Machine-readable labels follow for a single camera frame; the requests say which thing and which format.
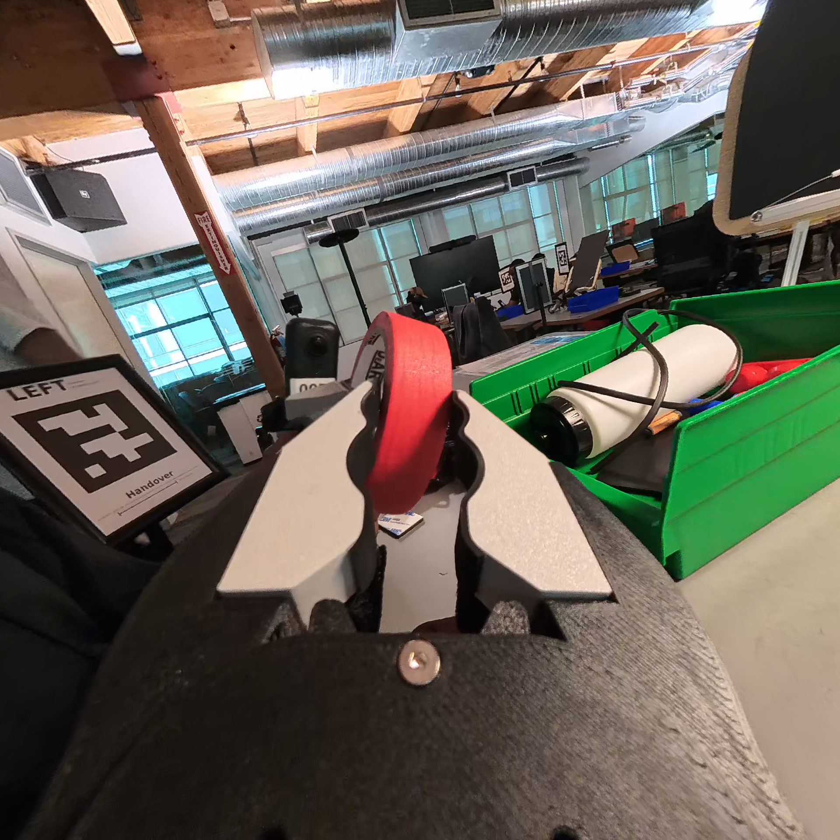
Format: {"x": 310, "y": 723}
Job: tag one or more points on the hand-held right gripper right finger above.
{"x": 531, "y": 525}

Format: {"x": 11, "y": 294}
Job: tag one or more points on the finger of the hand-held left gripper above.
{"x": 312, "y": 407}

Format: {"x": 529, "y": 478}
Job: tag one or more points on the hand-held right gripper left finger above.
{"x": 295, "y": 518}

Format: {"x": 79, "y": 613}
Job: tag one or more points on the red tape roll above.
{"x": 410, "y": 407}

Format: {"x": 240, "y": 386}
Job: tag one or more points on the white cabinet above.
{"x": 246, "y": 426}

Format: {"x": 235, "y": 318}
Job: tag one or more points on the small white blue packet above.
{"x": 400, "y": 525}

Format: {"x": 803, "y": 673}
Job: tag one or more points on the black floor lamp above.
{"x": 338, "y": 237}

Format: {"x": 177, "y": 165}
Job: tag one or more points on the black sheet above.
{"x": 640, "y": 466}

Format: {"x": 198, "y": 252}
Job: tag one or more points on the large black screen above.
{"x": 453, "y": 266}

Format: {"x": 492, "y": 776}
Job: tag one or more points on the orange pencil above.
{"x": 664, "y": 422}

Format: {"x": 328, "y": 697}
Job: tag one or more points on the black office chair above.
{"x": 482, "y": 331}

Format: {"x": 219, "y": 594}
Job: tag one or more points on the white bottle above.
{"x": 643, "y": 387}

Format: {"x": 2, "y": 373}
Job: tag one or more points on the small marker tag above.
{"x": 561, "y": 257}
{"x": 506, "y": 279}

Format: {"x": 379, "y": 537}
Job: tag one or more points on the blue white marker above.
{"x": 705, "y": 405}

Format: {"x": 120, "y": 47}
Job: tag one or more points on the framed marker sign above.
{"x": 98, "y": 433}

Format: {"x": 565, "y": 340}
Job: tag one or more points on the background desk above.
{"x": 590, "y": 318}

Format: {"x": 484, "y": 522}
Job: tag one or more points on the grey monitor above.
{"x": 533, "y": 285}

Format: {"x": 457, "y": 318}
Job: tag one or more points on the green plastic bin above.
{"x": 754, "y": 459}

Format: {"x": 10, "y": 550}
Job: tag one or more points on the blue plastic bin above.
{"x": 594, "y": 300}

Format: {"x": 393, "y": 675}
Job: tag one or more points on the red rounded toy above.
{"x": 754, "y": 377}

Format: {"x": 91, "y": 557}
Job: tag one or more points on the tilted grey board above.
{"x": 587, "y": 262}

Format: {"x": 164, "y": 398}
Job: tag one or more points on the black monitor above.
{"x": 682, "y": 249}

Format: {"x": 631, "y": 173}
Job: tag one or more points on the easel board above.
{"x": 787, "y": 98}

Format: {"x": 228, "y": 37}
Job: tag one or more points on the small black camera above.
{"x": 292, "y": 305}

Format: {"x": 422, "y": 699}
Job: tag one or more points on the red post sign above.
{"x": 213, "y": 243}

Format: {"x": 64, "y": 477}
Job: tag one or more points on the silver air duct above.
{"x": 328, "y": 46}
{"x": 394, "y": 203}
{"x": 394, "y": 164}

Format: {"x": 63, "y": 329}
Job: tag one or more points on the wooden post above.
{"x": 186, "y": 177}

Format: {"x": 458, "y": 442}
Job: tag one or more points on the black wall speaker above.
{"x": 82, "y": 200}

